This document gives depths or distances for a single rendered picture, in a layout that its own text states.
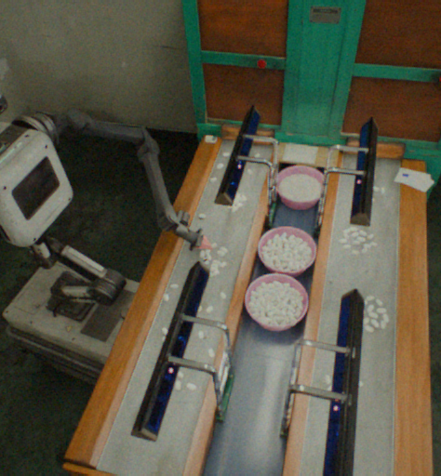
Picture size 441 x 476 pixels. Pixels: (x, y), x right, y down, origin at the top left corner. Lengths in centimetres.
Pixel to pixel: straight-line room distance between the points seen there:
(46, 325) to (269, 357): 112
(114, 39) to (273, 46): 154
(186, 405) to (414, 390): 84
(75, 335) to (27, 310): 31
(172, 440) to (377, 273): 111
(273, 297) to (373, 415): 60
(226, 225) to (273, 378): 79
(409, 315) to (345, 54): 120
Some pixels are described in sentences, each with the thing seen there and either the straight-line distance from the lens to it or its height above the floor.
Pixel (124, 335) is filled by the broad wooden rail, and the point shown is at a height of 76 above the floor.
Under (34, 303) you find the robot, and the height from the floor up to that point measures 47.
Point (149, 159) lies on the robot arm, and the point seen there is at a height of 106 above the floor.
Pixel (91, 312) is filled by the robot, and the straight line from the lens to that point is 246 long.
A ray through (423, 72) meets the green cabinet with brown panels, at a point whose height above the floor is 126.
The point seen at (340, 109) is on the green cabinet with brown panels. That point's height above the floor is 102.
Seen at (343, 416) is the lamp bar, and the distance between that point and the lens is 147.
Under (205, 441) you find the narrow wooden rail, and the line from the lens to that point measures 180.
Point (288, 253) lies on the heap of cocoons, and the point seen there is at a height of 75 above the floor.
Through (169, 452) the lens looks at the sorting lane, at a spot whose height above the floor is 74.
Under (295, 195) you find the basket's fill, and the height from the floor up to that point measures 73.
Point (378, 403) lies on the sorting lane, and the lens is 191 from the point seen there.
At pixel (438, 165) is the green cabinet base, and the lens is 278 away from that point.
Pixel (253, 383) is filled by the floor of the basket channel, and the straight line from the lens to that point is 195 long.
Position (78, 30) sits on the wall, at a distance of 377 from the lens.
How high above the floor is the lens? 248
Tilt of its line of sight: 51 degrees down
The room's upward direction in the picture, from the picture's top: 5 degrees counter-clockwise
